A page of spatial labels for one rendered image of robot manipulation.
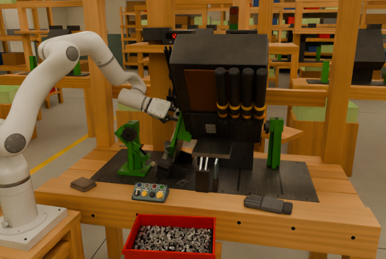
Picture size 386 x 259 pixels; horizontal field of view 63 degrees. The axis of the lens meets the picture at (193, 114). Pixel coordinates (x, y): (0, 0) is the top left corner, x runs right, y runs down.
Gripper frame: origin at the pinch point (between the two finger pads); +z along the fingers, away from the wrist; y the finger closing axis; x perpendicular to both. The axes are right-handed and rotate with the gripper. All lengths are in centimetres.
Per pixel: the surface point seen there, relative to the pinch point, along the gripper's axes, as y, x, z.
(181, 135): -11.3, -4.3, 6.2
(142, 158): -23.6, 12.9, -9.7
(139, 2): 711, 721, -371
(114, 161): -26.0, 30.7, -27.2
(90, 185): -46, 7, -26
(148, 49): 27.4, -7.5, -27.2
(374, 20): 580, 380, 301
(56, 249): -76, 2, -26
